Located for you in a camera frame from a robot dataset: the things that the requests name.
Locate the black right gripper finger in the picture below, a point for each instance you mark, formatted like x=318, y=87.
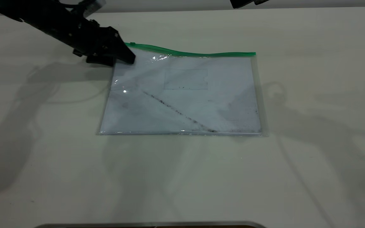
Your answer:
x=241, y=3
x=261, y=1

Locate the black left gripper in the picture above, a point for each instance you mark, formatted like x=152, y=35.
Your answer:
x=90, y=38

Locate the clear zip bag green zipper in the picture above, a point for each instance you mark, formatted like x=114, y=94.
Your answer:
x=201, y=54

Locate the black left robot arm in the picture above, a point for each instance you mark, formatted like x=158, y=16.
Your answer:
x=36, y=15

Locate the metal-edged object at bottom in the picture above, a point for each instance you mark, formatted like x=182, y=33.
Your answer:
x=150, y=224

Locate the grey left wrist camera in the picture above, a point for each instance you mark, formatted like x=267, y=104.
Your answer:
x=93, y=5

